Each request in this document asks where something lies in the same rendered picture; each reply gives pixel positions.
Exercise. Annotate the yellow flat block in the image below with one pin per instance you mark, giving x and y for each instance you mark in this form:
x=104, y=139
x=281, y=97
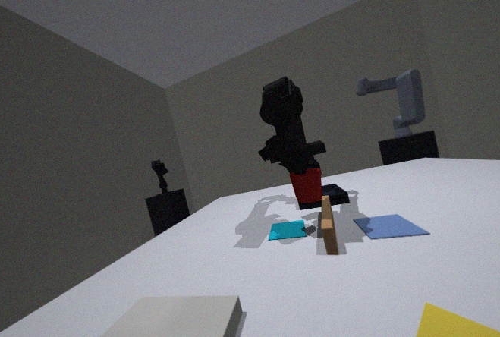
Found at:
x=437, y=322

